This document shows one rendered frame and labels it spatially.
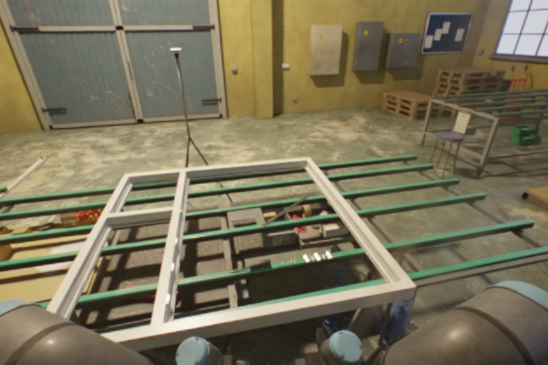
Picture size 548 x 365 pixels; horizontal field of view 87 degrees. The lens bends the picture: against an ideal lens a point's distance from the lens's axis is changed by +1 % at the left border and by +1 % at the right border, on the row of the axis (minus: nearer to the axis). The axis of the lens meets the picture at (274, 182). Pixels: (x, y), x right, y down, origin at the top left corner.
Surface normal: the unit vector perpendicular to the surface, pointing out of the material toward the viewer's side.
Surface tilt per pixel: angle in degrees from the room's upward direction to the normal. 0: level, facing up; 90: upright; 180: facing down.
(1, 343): 15
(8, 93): 90
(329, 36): 90
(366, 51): 90
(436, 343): 38
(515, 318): 5
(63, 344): 22
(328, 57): 90
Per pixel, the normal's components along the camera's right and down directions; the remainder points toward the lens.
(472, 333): -0.31, -0.83
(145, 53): 0.22, 0.45
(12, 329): 0.04, -0.93
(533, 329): 0.18, -0.63
